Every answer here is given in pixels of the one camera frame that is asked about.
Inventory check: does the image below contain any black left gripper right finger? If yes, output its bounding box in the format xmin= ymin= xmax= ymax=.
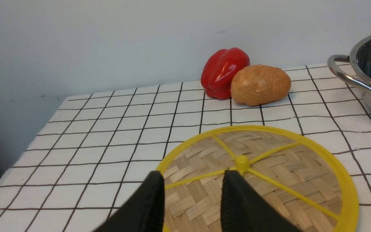
xmin=221 ymin=170 xmax=300 ymax=232

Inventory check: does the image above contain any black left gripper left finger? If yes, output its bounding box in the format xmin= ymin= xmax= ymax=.
xmin=95 ymin=171 xmax=165 ymax=232

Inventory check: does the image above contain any yellow bamboo steamer lid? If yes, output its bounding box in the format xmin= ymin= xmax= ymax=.
xmin=157 ymin=125 xmax=359 ymax=232

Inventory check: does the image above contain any white checkered tablecloth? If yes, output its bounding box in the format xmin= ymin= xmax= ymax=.
xmin=0 ymin=64 xmax=371 ymax=232

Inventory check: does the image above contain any brown potato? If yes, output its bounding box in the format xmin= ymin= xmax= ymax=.
xmin=231 ymin=65 xmax=291 ymax=107

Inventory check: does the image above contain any red bell pepper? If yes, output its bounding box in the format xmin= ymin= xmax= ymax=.
xmin=200 ymin=47 xmax=250 ymax=100

